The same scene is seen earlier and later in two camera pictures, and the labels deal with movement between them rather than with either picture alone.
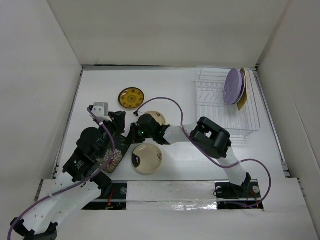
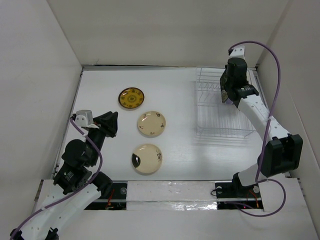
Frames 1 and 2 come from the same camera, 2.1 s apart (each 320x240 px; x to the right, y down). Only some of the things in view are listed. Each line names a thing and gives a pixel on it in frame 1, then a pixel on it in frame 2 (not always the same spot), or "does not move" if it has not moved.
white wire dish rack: (211, 105) does not move
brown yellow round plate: (131, 98) does not move
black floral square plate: (122, 142) to (223, 82)
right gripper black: (134, 137) to (247, 81)
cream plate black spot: (146, 159) does not move
